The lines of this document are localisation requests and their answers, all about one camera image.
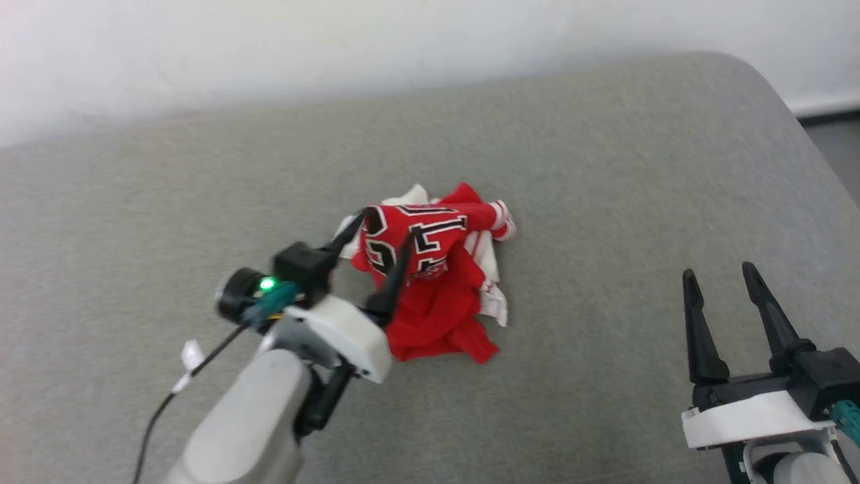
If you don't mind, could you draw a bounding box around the grey fabric sofa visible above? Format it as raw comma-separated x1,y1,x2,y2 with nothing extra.
0,52,860,484

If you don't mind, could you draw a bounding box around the red and white jersey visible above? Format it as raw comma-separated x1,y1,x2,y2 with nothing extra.
334,183,517,364

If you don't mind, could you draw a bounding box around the black cable with teal plug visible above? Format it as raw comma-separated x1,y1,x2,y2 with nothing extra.
133,281,298,484
830,399,860,448

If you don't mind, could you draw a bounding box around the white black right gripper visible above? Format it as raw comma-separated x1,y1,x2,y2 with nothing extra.
682,262,837,450

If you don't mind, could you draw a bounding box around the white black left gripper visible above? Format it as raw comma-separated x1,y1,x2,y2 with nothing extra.
286,209,413,384

